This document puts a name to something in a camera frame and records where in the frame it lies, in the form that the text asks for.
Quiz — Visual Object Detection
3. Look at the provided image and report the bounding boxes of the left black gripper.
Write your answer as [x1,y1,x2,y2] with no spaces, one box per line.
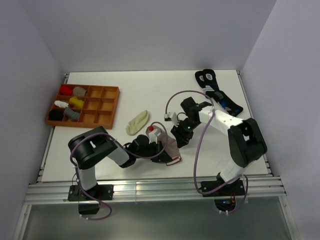
[135,141,172,163]

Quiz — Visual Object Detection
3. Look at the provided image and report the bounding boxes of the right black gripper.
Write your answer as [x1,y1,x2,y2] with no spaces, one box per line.
[171,117,200,149]

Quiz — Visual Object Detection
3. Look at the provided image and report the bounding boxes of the mauve sock with red stripe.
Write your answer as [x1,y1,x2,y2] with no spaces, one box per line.
[158,132,182,166]

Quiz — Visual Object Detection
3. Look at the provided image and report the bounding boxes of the cream ankle sock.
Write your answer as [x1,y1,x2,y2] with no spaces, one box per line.
[125,110,149,136]

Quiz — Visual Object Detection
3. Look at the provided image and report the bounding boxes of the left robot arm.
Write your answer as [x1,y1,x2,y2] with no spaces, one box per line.
[68,126,177,200]

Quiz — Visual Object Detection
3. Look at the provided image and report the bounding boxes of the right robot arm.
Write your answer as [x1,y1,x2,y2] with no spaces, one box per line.
[164,97,268,195]

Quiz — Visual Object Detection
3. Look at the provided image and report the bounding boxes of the black patterned sock front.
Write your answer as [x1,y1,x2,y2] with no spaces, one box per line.
[202,69,243,117]

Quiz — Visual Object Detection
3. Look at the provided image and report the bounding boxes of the black patterned sock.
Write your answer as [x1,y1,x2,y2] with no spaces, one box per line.
[194,71,207,89]
[202,69,243,117]

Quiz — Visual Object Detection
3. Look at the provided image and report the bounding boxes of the black patterned sock back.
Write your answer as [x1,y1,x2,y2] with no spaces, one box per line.
[194,71,207,89]

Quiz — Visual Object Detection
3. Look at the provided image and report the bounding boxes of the orange compartment tray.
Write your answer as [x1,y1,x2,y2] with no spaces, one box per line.
[46,83,120,130]

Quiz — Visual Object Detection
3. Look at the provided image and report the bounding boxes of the grey rolled sock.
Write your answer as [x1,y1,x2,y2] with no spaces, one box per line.
[64,107,80,122]

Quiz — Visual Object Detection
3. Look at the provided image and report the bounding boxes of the yellow rolled sock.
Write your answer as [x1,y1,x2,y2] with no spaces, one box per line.
[69,96,84,109]

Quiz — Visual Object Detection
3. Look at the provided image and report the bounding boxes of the taupe rolled sock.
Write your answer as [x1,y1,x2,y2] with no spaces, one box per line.
[72,86,88,97]

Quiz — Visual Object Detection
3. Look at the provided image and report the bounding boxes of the black rolled sock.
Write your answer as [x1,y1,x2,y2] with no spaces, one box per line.
[48,109,64,121]

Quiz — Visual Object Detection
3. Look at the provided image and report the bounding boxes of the white rolled sock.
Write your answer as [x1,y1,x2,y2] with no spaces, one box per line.
[54,100,69,109]

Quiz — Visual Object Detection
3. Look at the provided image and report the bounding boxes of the red rolled sock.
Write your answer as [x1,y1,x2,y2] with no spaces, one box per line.
[59,85,73,96]

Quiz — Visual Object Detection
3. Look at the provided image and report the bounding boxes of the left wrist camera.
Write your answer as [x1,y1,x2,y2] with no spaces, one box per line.
[146,125,162,144]

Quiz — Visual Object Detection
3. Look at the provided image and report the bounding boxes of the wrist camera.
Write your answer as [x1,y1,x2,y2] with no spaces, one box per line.
[164,111,179,126]
[146,125,162,144]

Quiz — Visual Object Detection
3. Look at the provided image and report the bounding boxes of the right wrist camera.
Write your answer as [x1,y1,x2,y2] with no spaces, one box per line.
[164,111,179,126]

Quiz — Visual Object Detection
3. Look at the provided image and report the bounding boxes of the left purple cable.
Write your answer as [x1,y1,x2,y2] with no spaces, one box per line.
[69,121,167,221]

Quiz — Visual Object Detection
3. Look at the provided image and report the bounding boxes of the purple cable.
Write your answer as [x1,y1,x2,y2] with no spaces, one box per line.
[165,90,249,214]
[69,121,167,221]

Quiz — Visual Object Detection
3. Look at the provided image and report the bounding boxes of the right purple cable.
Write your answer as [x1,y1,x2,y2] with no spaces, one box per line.
[165,90,249,214]

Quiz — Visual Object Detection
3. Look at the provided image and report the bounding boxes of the aluminium front rail frame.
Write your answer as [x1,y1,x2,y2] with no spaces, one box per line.
[23,175,287,205]

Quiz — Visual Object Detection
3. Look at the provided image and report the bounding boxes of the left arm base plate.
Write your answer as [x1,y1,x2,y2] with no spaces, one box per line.
[67,184,114,202]

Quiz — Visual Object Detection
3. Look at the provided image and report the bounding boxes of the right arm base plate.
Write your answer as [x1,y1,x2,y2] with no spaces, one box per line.
[200,179,245,197]

